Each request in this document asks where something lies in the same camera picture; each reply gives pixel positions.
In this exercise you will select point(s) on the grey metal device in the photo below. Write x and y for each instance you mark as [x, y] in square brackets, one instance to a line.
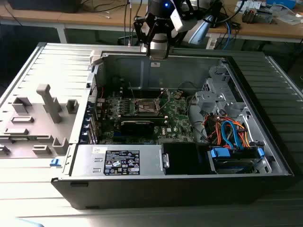
[265, 15]

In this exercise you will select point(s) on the hard disk in blue carrier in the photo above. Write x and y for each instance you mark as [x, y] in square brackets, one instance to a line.
[234, 165]

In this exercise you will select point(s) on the CPU cooler heatsink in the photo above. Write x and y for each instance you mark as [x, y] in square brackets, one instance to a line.
[248, 16]

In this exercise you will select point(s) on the green motherboard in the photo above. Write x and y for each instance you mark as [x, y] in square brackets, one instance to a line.
[175, 113]

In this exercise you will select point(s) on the white paper box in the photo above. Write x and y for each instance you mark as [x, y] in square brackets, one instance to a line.
[246, 4]

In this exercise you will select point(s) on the clear plastic bag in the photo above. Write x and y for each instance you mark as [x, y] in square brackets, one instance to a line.
[291, 19]

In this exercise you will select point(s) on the grey metal drive cage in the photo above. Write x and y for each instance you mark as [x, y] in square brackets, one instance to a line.
[213, 99]

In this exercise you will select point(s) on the round coin battery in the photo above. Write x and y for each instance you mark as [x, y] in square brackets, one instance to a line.
[179, 95]

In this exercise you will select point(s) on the pale blue object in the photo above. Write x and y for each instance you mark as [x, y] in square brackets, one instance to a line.
[28, 223]

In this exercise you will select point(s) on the blue box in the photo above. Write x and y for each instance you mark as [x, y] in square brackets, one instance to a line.
[281, 2]

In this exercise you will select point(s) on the CPU socket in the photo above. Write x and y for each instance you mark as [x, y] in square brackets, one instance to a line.
[145, 106]

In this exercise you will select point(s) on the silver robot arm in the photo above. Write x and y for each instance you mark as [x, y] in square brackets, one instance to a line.
[159, 43]

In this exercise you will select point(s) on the black PC case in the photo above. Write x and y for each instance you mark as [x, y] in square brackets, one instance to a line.
[165, 191]

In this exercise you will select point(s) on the beige plastic latch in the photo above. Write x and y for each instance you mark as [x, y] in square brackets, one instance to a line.
[95, 58]

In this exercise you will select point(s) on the grey parts rack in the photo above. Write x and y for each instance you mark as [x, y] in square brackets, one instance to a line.
[35, 118]

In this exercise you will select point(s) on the black box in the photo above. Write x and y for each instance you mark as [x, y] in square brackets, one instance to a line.
[47, 6]

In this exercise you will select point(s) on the grey power supply unit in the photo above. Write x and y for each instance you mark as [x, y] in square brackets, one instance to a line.
[151, 160]

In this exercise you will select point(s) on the wooden desk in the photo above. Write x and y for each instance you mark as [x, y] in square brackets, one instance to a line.
[94, 20]

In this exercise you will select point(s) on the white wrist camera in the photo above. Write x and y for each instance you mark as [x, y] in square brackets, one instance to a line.
[177, 21]

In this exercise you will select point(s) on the small white box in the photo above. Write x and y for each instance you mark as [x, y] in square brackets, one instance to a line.
[212, 43]

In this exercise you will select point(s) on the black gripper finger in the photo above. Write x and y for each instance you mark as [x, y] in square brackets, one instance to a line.
[140, 30]
[168, 43]

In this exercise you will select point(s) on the white label sticker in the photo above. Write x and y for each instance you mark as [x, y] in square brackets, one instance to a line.
[155, 64]

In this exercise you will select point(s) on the silver CPU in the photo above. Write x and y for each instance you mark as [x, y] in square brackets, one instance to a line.
[158, 54]

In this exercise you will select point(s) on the green RAM stick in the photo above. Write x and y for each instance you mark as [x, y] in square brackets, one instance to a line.
[21, 138]

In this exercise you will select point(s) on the black graphics card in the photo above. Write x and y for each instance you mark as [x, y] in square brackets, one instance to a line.
[136, 127]

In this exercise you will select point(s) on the black stand post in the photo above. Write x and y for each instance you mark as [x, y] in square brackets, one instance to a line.
[216, 16]

